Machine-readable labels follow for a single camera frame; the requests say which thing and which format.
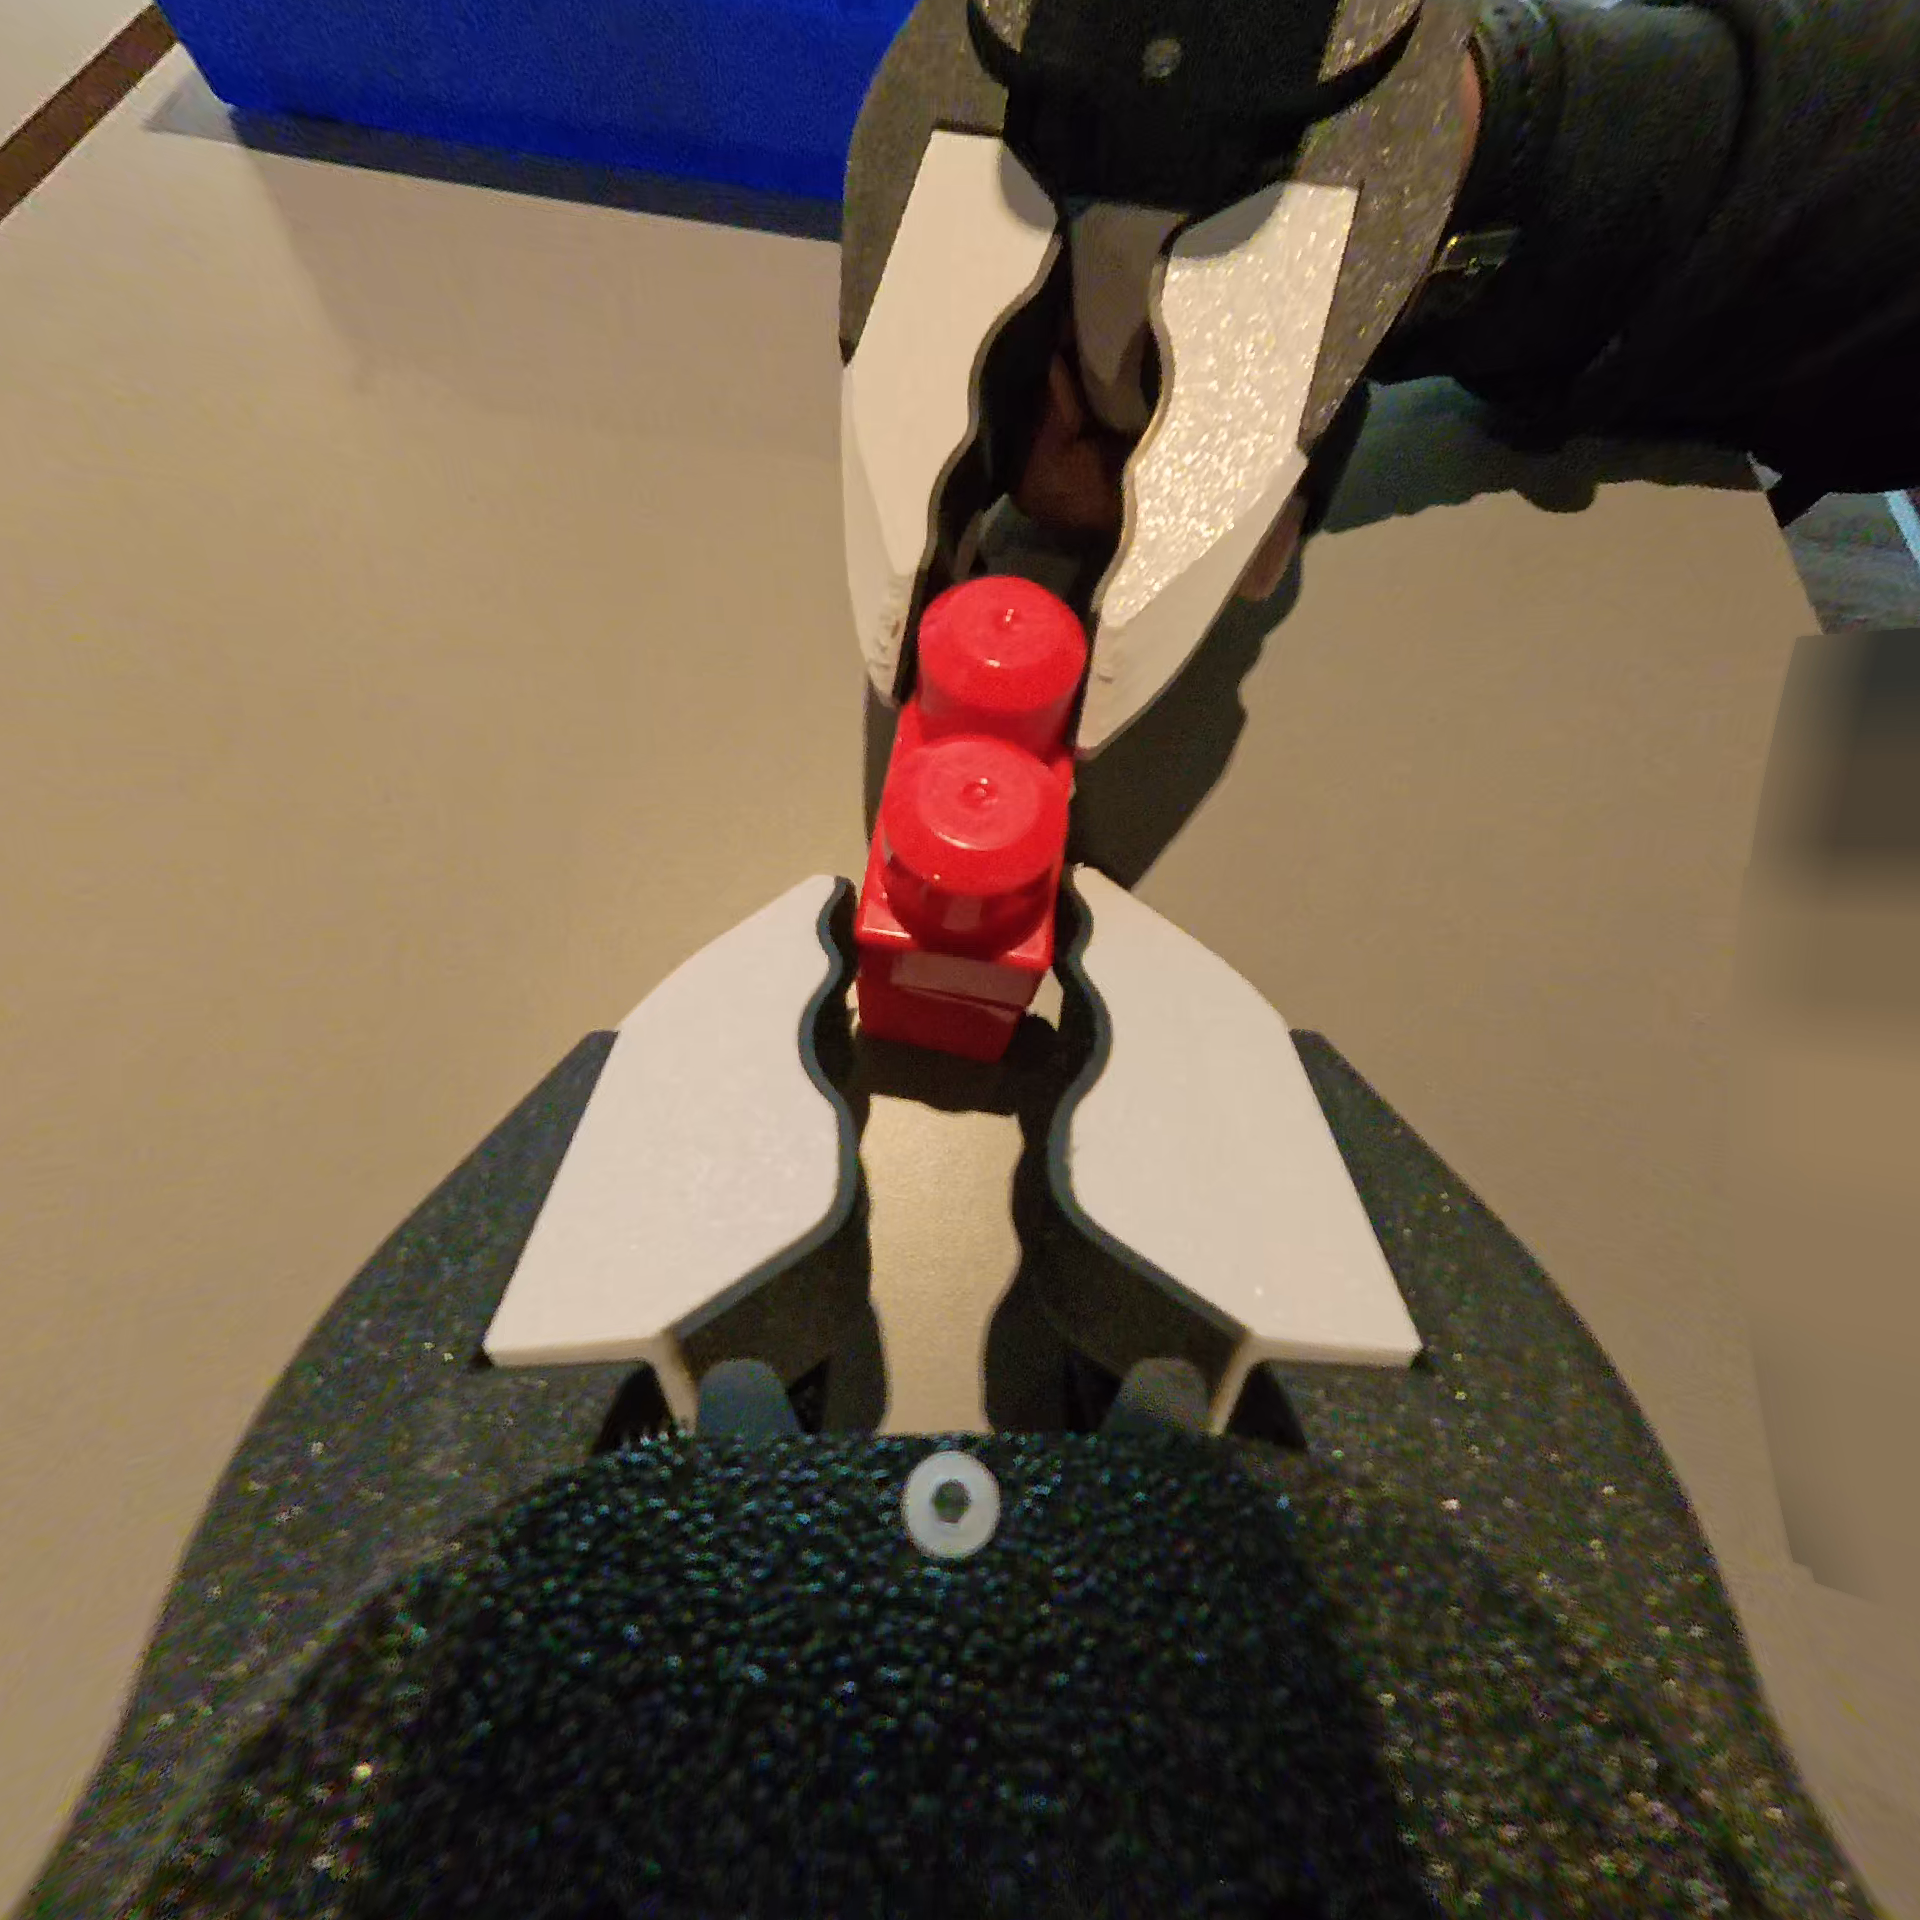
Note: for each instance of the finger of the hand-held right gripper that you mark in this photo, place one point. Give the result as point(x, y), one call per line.
point(1238, 389)
point(924, 346)

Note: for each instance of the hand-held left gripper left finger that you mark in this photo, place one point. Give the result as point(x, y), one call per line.
point(683, 1154)

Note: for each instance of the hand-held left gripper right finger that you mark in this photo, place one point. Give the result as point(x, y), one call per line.
point(1215, 1154)

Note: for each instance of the red mega block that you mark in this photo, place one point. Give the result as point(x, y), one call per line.
point(962, 841)

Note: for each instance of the person's right hand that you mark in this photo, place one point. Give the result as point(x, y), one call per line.
point(1079, 465)

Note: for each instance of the blue plastic crate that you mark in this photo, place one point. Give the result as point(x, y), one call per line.
point(572, 76)

